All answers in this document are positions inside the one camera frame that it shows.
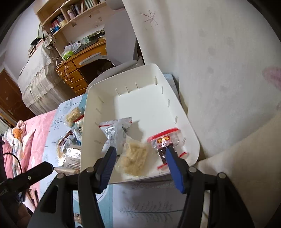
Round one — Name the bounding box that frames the beige rice cracker packet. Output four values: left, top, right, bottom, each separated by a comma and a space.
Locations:
115, 136, 149, 177

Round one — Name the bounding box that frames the red-edged dark snack packet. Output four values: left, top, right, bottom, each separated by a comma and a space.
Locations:
147, 127, 188, 171

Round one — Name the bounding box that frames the pink bed blanket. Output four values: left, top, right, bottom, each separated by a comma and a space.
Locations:
2, 110, 56, 178

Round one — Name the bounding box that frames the silver foil snack packet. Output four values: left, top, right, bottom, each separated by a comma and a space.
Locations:
99, 117, 132, 156

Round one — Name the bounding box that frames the teal white patterned tablecloth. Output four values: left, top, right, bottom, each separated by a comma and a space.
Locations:
39, 73, 190, 228

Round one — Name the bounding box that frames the brown nut bar packet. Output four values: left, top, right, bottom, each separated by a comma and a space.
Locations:
57, 130, 75, 158

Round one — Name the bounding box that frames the baby doll toy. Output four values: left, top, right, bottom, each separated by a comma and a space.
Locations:
2, 120, 26, 160

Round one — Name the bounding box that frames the white plastic storage bin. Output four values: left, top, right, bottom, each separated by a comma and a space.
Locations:
80, 63, 201, 184

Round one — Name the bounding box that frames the brown wooden door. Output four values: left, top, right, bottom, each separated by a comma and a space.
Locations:
0, 69, 35, 127

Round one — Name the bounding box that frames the lace-covered cabinet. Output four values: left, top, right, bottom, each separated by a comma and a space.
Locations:
18, 45, 75, 115

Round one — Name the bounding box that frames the wooden desk with drawers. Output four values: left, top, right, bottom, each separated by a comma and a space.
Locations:
56, 38, 114, 96

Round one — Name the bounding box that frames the grey office chair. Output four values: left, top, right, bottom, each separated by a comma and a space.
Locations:
86, 0, 144, 92

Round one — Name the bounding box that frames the wooden bookshelf hutch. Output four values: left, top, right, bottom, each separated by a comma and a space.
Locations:
33, 0, 119, 54

